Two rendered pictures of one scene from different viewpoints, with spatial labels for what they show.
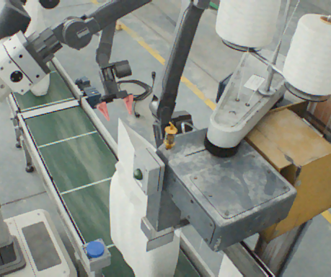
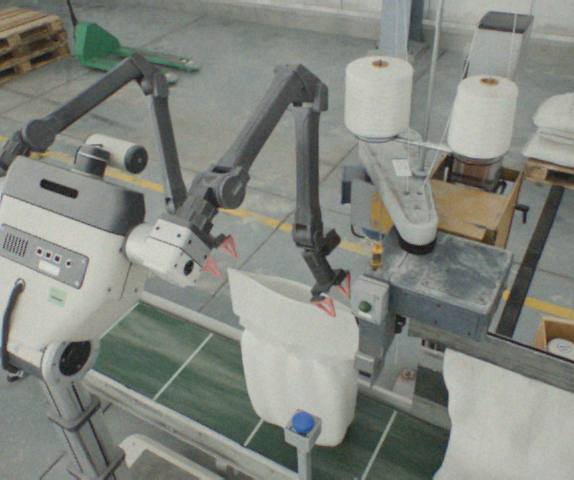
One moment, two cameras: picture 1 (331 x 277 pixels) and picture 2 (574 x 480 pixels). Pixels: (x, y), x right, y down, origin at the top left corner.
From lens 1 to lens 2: 64 cm
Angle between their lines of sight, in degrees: 19
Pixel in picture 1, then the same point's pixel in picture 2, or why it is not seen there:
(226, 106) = (405, 203)
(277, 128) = (443, 202)
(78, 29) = (232, 186)
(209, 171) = (431, 271)
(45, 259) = not seen: outside the picture
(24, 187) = not seen: hidden behind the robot
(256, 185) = (479, 264)
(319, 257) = not seen: hidden behind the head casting
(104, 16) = (246, 160)
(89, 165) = (162, 347)
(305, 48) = (480, 118)
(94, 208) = (208, 392)
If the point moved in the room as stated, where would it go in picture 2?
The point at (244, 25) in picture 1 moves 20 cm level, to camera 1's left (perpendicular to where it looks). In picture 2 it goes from (389, 115) to (315, 135)
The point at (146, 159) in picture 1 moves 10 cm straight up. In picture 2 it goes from (369, 288) to (371, 253)
